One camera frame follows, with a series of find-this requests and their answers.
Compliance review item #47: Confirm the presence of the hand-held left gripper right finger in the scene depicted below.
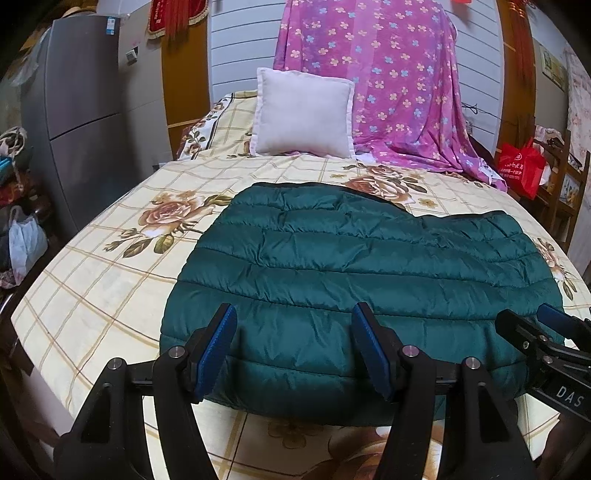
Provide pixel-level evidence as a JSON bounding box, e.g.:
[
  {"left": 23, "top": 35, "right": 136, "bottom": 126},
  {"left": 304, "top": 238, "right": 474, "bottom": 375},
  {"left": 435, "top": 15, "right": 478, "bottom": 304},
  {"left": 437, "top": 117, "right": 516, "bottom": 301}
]
[{"left": 351, "top": 302, "right": 539, "bottom": 480}]

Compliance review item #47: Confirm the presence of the white plastic bag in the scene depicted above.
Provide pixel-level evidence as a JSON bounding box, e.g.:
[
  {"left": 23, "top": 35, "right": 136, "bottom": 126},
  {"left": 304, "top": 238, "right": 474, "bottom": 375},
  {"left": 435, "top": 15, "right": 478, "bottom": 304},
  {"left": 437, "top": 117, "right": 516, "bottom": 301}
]
[{"left": 8, "top": 205, "right": 49, "bottom": 284}]

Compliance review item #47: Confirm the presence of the grey refrigerator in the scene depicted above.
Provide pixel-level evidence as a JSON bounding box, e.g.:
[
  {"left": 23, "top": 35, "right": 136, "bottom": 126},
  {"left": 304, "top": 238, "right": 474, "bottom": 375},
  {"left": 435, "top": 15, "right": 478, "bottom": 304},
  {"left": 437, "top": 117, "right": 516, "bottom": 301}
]
[{"left": 21, "top": 13, "right": 169, "bottom": 241}]

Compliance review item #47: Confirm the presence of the red shopping bag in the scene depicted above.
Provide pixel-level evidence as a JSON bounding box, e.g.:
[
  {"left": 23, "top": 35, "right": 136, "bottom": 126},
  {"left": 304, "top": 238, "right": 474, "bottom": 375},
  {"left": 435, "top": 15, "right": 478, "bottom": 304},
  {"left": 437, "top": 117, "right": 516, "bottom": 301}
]
[{"left": 495, "top": 137, "right": 548, "bottom": 200}]

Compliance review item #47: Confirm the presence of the green puffer jacket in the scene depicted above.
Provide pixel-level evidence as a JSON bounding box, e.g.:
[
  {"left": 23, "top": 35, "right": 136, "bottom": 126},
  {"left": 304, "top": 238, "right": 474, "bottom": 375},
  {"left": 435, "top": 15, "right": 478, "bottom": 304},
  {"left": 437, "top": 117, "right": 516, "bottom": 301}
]
[{"left": 159, "top": 182, "right": 566, "bottom": 425}]

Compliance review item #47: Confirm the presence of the framed wall picture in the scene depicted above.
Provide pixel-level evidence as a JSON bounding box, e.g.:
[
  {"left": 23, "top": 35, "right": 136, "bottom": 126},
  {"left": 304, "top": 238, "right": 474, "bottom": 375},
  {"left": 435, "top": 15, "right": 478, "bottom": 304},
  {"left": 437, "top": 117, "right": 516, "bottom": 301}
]
[{"left": 540, "top": 44, "right": 568, "bottom": 90}]

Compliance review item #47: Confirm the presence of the wooden pillar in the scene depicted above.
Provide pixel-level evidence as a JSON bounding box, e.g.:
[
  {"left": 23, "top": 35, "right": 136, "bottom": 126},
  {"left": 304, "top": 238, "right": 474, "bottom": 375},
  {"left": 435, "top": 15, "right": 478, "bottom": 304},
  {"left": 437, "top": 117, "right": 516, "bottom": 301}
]
[
  {"left": 161, "top": 28, "right": 213, "bottom": 160},
  {"left": 496, "top": 0, "right": 537, "bottom": 153}
]

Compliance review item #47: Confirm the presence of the wooden chair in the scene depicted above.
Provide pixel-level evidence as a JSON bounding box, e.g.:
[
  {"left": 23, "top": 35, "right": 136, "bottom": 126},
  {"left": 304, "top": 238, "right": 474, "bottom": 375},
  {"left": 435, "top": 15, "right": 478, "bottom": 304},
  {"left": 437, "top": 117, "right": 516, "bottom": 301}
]
[{"left": 519, "top": 124, "right": 591, "bottom": 243}]

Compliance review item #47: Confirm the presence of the white square pillow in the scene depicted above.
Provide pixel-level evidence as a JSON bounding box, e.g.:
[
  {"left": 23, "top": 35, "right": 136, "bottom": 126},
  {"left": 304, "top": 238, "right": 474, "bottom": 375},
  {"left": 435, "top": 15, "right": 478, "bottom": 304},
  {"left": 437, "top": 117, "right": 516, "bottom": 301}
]
[{"left": 249, "top": 67, "right": 357, "bottom": 160}]

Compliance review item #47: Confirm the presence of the purple floral sheet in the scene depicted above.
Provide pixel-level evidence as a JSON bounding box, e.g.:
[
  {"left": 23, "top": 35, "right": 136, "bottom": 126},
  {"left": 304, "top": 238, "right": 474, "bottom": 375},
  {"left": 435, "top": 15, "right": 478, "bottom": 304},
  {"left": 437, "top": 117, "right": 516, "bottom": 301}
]
[{"left": 272, "top": 0, "right": 509, "bottom": 192}]

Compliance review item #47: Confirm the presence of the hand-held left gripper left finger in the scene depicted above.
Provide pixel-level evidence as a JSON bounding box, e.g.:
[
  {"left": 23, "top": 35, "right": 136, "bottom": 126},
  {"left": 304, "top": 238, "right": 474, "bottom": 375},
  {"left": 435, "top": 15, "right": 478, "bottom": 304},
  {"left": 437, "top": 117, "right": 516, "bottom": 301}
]
[{"left": 53, "top": 302, "right": 238, "bottom": 480}]

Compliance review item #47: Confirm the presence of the floral checked bed sheet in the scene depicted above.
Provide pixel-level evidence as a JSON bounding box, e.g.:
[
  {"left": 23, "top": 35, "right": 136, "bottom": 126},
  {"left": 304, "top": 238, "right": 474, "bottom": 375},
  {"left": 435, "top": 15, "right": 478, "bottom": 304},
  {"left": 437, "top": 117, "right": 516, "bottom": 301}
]
[{"left": 9, "top": 90, "right": 591, "bottom": 480}]

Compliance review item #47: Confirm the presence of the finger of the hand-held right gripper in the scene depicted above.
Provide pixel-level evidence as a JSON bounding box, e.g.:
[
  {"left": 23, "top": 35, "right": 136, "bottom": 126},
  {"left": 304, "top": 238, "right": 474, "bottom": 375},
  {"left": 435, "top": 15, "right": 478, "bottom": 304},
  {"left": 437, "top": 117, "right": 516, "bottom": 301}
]
[
  {"left": 537, "top": 302, "right": 591, "bottom": 344},
  {"left": 495, "top": 308, "right": 555, "bottom": 365}
]

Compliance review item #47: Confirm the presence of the red hanging cloth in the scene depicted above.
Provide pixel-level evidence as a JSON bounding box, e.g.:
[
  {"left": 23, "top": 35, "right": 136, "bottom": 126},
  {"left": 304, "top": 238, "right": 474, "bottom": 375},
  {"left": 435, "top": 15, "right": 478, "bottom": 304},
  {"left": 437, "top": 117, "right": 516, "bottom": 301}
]
[{"left": 147, "top": 0, "right": 209, "bottom": 40}]

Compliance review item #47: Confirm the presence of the black cable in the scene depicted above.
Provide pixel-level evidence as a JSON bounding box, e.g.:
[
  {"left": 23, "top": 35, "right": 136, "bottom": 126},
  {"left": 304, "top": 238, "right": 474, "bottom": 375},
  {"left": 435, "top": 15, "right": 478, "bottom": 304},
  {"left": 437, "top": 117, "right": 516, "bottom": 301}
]
[{"left": 462, "top": 104, "right": 504, "bottom": 123}]

